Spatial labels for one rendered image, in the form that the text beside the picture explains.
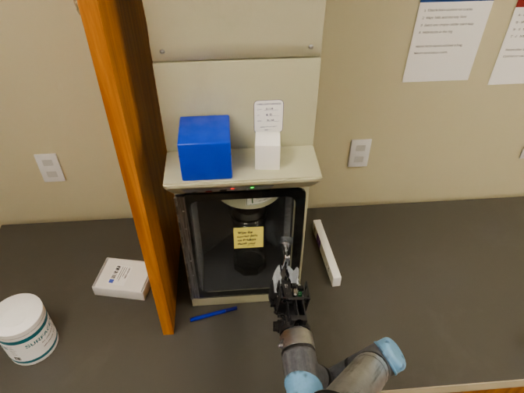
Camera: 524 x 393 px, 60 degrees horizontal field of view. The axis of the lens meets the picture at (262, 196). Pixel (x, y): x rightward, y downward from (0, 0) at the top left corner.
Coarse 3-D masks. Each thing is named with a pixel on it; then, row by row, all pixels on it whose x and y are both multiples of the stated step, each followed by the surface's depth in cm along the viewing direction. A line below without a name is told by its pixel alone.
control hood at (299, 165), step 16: (176, 160) 96; (240, 160) 96; (288, 160) 96; (304, 160) 96; (176, 176) 91; (240, 176) 92; (256, 176) 92; (272, 176) 92; (288, 176) 92; (304, 176) 92; (320, 176) 92; (176, 192) 100
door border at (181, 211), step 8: (184, 200) 106; (176, 208) 107; (184, 208) 108; (184, 216) 110; (184, 224) 111; (184, 232) 113; (184, 240) 115; (192, 248) 117; (184, 256) 118; (192, 256) 119; (192, 264) 122; (192, 272) 124; (192, 280) 126; (192, 288) 128
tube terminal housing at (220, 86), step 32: (160, 64) 85; (192, 64) 85; (224, 64) 86; (256, 64) 87; (288, 64) 87; (160, 96) 89; (192, 96) 90; (224, 96) 90; (256, 96) 91; (288, 96) 92; (288, 128) 97
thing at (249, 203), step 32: (224, 192) 106; (256, 192) 106; (288, 192) 107; (192, 224) 112; (224, 224) 113; (256, 224) 113; (288, 224) 114; (224, 256) 120; (256, 256) 121; (224, 288) 129; (256, 288) 131
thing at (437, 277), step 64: (0, 256) 150; (64, 256) 150; (128, 256) 151; (320, 256) 151; (384, 256) 151; (448, 256) 151; (512, 256) 151; (64, 320) 132; (128, 320) 132; (256, 320) 132; (320, 320) 132; (384, 320) 132; (448, 320) 132; (512, 320) 132; (0, 384) 118; (64, 384) 118; (128, 384) 118; (192, 384) 118; (256, 384) 118; (448, 384) 118; (512, 384) 120
